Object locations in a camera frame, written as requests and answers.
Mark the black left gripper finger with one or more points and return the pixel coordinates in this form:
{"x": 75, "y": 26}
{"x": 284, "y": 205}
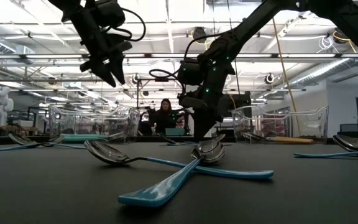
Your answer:
{"x": 99, "y": 68}
{"x": 118, "y": 65}

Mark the cluttered background workbench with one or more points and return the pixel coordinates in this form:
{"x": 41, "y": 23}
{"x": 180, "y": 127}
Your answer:
{"x": 11, "y": 129}

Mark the teal box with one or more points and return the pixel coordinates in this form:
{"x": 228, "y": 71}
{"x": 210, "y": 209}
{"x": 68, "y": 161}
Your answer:
{"x": 175, "y": 132}

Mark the person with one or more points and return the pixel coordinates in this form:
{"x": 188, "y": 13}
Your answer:
{"x": 165, "y": 119}

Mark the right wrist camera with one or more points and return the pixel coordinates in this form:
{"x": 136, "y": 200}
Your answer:
{"x": 190, "y": 71}

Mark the white humanoid robot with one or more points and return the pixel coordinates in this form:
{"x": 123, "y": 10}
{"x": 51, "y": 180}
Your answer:
{"x": 2, "y": 102}

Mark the black keyboard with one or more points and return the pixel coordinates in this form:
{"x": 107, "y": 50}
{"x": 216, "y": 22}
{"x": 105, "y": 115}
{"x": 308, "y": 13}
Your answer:
{"x": 353, "y": 134}

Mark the long ceiling light strip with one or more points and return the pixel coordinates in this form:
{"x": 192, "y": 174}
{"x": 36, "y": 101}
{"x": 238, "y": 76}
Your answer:
{"x": 306, "y": 56}

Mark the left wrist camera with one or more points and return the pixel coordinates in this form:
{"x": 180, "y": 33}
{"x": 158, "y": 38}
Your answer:
{"x": 107, "y": 14}

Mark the black monitor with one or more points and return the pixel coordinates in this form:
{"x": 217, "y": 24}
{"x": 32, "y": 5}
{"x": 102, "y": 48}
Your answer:
{"x": 239, "y": 107}

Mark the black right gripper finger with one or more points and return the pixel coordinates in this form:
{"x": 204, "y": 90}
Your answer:
{"x": 193, "y": 103}
{"x": 205, "y": 124}

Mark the black gantry frame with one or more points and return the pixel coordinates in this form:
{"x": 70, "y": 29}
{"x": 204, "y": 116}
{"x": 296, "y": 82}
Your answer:
{"x": 162, "y": 80}

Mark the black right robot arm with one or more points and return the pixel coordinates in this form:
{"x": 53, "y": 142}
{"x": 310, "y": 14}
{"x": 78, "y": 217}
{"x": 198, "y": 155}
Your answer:
{"x": 244, "y": 28}

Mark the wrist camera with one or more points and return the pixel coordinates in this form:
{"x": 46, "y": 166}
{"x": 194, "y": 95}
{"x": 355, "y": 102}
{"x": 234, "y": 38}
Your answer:
{"x": 190, "y": 71}
{"x": 107, "y": 14}

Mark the black table mat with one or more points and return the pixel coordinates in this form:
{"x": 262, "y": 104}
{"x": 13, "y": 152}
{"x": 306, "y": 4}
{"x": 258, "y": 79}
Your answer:
{"x": 42, "y": 186}

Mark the clear plastic bin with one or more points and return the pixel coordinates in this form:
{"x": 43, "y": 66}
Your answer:
{"x": 73, "y": 124}
{"x": 291, "y": 124}

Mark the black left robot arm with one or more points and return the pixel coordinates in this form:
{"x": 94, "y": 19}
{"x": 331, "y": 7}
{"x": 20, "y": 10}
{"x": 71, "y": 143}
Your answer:
{"x": 68, "y": 9}

